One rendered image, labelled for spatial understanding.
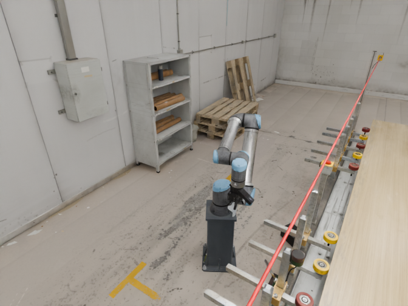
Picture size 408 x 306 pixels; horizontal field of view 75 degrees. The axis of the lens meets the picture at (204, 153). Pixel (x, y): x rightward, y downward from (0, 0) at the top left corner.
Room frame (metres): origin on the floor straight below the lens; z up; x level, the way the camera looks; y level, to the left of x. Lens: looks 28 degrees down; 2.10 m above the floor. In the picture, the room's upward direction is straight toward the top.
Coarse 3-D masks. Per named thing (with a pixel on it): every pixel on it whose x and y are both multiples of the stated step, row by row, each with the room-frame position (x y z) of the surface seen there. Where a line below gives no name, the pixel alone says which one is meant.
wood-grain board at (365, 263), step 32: (384, 128) 2.87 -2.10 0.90; (384, 160) 2.11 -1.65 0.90; (352, 192) 1.62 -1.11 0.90; (384, 192) 1.62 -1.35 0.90; (352, 224) 1.29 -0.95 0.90; (384, 224) 1.29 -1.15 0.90; (352, 256) 1.03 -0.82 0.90; (384, 256) 1.03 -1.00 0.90; (352, 288) 0.84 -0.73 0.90; (384, 288) 0.84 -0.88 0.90
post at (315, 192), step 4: (312, 192) 1.29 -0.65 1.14; (316, 192) 1.28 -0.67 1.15; (312, 196) 1.29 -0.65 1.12; (316, 196) 1.28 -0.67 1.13; (312, 200) 1.29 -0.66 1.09; (316, 200) 1.29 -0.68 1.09; (312, 204) 1.29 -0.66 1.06; (308, 208) 1.29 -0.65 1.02; (312, 208) 1.28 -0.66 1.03; (308, 212) 1.29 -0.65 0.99; (312, 212) 1.28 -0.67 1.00; (308, 216) 1.29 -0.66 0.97; (312, 216) 1.28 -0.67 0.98; (308, 220) 1.28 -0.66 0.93; (308, 224) 1.28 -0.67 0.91; (308, 228) 1.28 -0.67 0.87; (308, 232) 1.29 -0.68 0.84
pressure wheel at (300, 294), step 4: (300, 292) 0.82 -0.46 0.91; (304, 292) 0.82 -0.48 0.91; (296, 296) 0.80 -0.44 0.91; (300, 296) 0.80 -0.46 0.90; (304, 296) 0.80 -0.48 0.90; (308, 296) 0.80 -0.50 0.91; (296, 300) 0.78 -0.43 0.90; (300, 300) 0.78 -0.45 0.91; (304, 300) 0.78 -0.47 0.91; (308, 300) 0.78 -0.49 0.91; (312, 300) 0.78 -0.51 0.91; (296, 304) 0.77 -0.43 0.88; (300, 304) 0.76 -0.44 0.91; (304, 304) 0.76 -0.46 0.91; (308, 304) 0.76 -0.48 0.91; (312, 304) 0.76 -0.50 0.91
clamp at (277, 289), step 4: (276, 288) 0.86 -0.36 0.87; (280, 288) 0.86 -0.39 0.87; (284, 288) 0.86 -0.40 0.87; (276, 292) 0.84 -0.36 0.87; (280, 292) 0.84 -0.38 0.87; (284, 292) 0.87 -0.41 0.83; (272, 296) 0.82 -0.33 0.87; (280, 296) 0.82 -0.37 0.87; (272, 300) 0.81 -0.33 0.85; (276, 300) 0.80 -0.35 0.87; (280, 300) 0.82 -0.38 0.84; (276, 304) 0.80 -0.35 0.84
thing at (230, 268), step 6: (228, 264) 1.02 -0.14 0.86; (228, 270) 0.99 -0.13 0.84; (234, 270) 0.98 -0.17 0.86; (240, 270) 0.98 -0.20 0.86; (240, 276) 0.95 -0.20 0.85; (246, 276) 0.94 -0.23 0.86; (252, 276) 0.94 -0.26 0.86; (252, 282) 0.91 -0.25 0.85; (258, 282) 0.90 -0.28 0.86; (264, 282) 0.90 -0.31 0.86; (282, 300) 0.82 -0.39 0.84; (288, 300) 0.81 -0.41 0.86; (294, 300) 0.81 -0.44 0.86
